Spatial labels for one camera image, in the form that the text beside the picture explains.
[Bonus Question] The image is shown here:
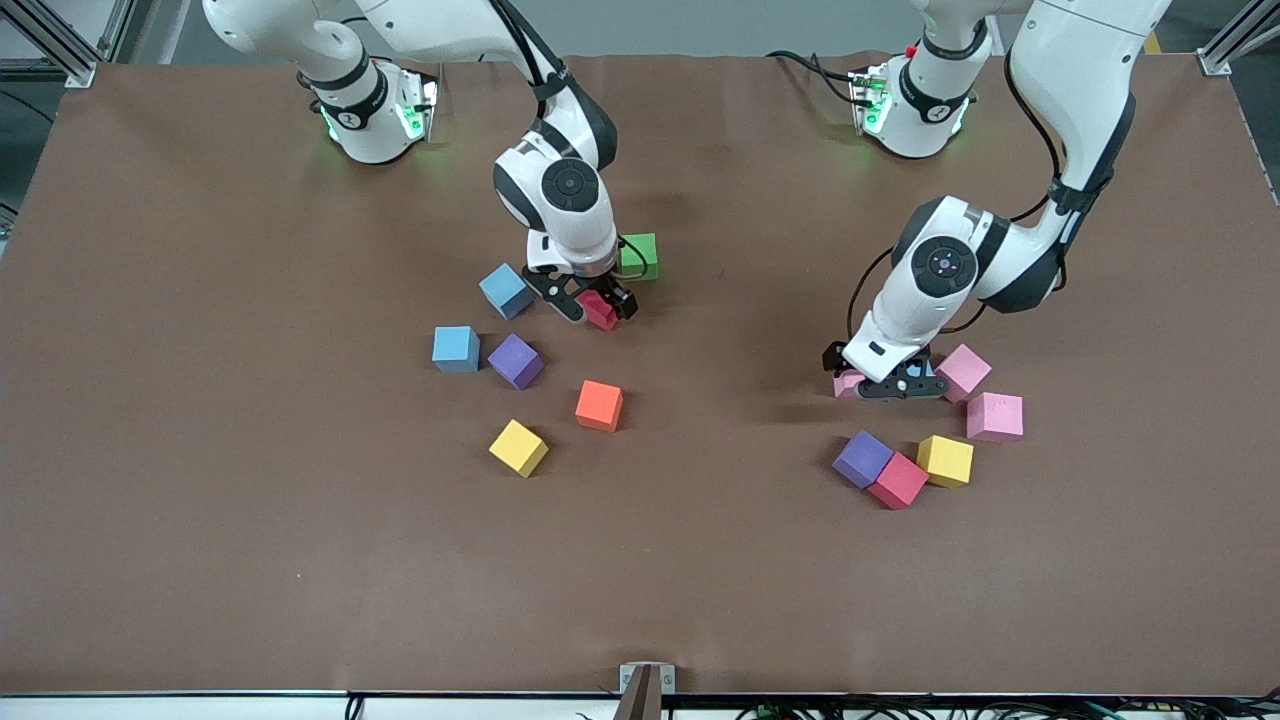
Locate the red foam cube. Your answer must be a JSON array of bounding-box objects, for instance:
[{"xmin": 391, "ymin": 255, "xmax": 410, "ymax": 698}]
[
  {"xmin": 580, "ymin": 289, "xmax": 623, "ymax": 333},
  {"xmin": 866, "ymin": 451, "xmax": 931, "ymax": 512}
]

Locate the green foam cube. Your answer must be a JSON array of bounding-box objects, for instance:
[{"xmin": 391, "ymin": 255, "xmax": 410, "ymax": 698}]
[{"xmin": 617, "ymin": 232, "xmax": 661, "ymax": 283}]

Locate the blue foam cube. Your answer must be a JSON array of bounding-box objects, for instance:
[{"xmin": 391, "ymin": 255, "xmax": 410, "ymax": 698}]
[
  {"xmin": 478, "ymin": 262, "xmax": 535, "ymax": 322},
  {"xmin": 431, "ymin": 325, "xmax": 482, "ymax": 375}
]

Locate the yellow foam cube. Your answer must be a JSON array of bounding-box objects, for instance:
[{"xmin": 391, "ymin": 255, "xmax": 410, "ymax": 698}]
[
  {"xmin": 916, "ymin": 434, "xmax": 976, "ymax": 490},
  {"xmin": 488, "ymin": 418, "xmax": 550, "ymax": 479}
]

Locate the purple foam cube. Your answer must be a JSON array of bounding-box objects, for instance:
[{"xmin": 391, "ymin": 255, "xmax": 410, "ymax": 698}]
[
  {"xmin": 831, "ymin": 429, "xmax": 896, "ymax": 491},
  {"xmin": 487, "ymin": 332, "xmax": 547, "ymax": 391}
]

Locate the orange foam cube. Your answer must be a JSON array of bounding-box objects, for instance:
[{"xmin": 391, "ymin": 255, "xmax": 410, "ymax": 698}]
[{"xmin": 574, "ymin": 379, "xmax": 625, "ymax": 434}]

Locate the brown table mat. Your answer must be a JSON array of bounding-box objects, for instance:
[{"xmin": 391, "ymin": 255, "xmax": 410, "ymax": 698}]
[{"xmin": 0, "ymin": 52, "xmax": 1280, "ymax": 697}]

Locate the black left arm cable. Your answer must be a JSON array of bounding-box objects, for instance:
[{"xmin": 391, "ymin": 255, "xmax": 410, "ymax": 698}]
[{"xmin": 845, "ymin": 45, "xmax": 1071, "ymax": 341}]

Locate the black left base cable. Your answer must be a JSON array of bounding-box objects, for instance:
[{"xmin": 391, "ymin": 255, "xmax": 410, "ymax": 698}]
[{"xmin": 765, "ymin": 48, "xmax": 861, "ymax": 106}]

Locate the grey metal edge bracket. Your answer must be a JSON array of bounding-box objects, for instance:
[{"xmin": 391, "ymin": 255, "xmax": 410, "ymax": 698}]
[{"xmin": 614, "ymin": 661, "xmax": 677, "ymax": 720}]

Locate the aluminium frame profile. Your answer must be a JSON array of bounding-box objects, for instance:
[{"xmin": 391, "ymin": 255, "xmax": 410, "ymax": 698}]
[
  {"xmin": 0, "ymin": 0, "xmax": 101, "ymax": 89},
  {"xmin": 1197, "ymin": 0, "xmax": 1280, "ymax": 78}
]

